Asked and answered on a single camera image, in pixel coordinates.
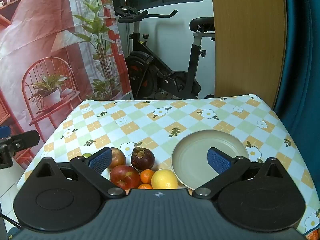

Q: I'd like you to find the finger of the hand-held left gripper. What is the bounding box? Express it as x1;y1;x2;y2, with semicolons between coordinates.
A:
0;130;40;169

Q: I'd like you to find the checkered floral tablecloth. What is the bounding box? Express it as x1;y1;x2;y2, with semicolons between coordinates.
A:
17;94;320;238

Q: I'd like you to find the wooden board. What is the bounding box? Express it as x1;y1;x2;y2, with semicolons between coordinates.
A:
209;0;287;108

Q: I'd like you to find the bright red apple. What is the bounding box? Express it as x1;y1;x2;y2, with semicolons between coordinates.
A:
110;165;141;190

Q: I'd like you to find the teal curtain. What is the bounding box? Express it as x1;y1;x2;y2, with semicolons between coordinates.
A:
272;0;320;155

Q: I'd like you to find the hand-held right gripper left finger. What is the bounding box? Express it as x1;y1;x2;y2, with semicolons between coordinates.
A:
30;147;125;200

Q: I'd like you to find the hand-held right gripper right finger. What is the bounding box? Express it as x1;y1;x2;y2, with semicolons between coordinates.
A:
192;147;288;200

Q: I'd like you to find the beige round plate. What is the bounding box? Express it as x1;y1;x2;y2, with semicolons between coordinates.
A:
171;130;249;190

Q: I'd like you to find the black exercise bike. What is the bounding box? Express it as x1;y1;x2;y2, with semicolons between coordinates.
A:
115;5;215;100

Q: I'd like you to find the brownish red apple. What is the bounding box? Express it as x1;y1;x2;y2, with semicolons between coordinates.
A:
108;147;126;168

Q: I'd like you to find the printed wall tapestry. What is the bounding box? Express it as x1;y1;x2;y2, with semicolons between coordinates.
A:
0;0;133;180

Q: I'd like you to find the yellow lemon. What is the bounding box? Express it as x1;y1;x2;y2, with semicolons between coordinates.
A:
151;169;178;190

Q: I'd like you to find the purple mangosteen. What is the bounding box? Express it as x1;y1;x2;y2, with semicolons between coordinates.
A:
131;147;155;170

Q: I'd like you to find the black cable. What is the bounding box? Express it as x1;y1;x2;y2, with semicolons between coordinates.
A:
0;212;22;230

